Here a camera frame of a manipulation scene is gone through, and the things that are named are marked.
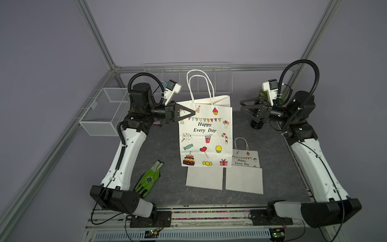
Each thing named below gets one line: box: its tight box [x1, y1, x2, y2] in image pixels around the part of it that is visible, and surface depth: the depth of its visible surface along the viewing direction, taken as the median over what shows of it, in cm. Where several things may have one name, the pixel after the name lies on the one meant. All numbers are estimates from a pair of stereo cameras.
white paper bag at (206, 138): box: [175, 69, 234, 168], surface depth 57 cm
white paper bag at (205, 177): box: [185, 166, 224, 191], surface depth 88 cm
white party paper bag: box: [225, 137, 264, 195], surface depth 88 cm
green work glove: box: [134, 159, 164, 198], surface depth 87 cm
